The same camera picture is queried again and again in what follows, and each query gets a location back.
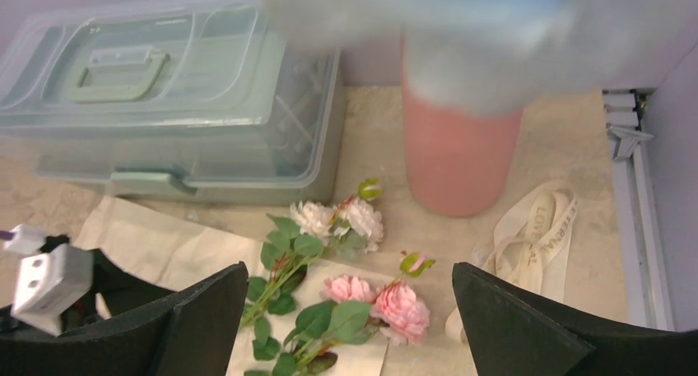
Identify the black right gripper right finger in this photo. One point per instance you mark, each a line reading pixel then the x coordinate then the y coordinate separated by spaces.
pixel 512 331

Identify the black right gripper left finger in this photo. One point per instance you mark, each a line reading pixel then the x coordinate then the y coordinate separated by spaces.
pixel 190 332

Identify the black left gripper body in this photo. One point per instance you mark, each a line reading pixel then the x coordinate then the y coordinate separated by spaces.
pixel 119 290

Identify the orange wrapping paper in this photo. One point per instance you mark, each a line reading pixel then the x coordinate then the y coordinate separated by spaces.
pixel 176 253

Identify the beige ribbon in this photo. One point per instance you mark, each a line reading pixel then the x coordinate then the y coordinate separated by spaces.
pixel 531 241

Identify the pink peony flower stem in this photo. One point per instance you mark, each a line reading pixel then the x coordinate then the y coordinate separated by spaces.
pixel 351 313

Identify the white peony flower stem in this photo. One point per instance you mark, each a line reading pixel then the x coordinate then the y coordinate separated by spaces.
pixel 348 229

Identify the blue hydrangea flower stem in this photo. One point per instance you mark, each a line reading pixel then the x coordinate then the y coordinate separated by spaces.
pixel 493 56

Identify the pink cylindrical vase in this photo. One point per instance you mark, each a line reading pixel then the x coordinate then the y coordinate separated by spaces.
pixel 457 164

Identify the green plastic toolbox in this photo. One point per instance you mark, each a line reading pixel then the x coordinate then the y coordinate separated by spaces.
pixel 181 100

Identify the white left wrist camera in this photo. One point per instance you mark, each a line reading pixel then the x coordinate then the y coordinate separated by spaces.
pixel 53 275

